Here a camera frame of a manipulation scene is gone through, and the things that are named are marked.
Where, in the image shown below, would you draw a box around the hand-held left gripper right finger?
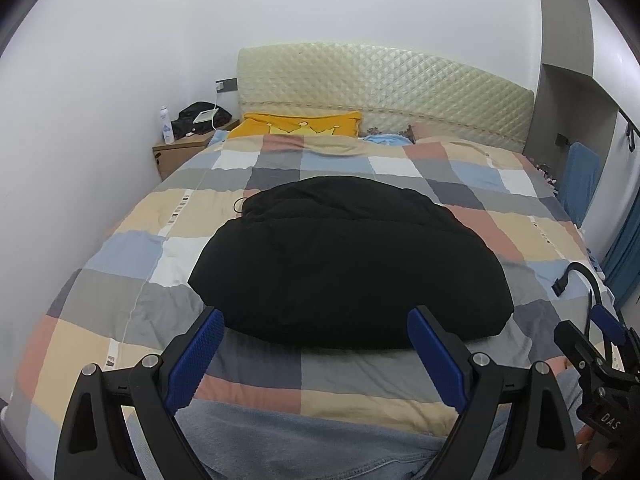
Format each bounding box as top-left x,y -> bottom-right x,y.
406,305 -> 583,480

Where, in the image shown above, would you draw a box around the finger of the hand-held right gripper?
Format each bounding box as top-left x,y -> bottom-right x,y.
553,319 -> 608,380
590,305 -> 630,347

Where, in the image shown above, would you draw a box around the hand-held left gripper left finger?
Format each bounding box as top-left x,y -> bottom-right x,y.
56,306 -> 226,480

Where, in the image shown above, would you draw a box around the black padded jacket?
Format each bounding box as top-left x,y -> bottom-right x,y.
187,176 -> 515,351

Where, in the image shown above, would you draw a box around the teal curtain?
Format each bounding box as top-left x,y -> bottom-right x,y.
600,195 -> 640,312

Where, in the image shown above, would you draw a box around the checked patchwork blanket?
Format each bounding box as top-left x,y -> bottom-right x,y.
2,132 -> 618,441

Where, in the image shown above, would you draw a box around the blue draped cloth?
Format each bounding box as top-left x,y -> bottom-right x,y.
560,141 -> 603,228

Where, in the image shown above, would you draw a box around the person's legs in jeans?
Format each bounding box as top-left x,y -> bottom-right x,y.
122,357 -> 588,480

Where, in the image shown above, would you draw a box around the wooden nightstand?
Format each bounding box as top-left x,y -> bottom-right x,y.
152,119 -> 241,181

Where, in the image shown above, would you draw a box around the grey built-in wardrobe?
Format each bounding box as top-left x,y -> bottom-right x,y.
522,0 -> 640,201

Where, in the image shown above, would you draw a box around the light blue cloth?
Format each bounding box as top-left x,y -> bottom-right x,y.
361,131 -> 413,146

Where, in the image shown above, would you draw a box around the white spray bottle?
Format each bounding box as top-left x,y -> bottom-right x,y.
159,105 -> 175,145

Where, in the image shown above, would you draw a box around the pink pillow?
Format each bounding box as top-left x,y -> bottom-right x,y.
407,121 -> 461,144

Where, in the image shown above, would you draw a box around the black bag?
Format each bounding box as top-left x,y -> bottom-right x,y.
171,101 -> 235,137

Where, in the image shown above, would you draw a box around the yellow crown pillow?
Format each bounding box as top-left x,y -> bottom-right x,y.
226,111 -> 363,140

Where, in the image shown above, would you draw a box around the cream quilted headboard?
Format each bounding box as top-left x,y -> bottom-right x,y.
236,41 -> 536,153

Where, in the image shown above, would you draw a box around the black strap with buckle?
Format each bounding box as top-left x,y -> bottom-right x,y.
551,261 -> 608,321

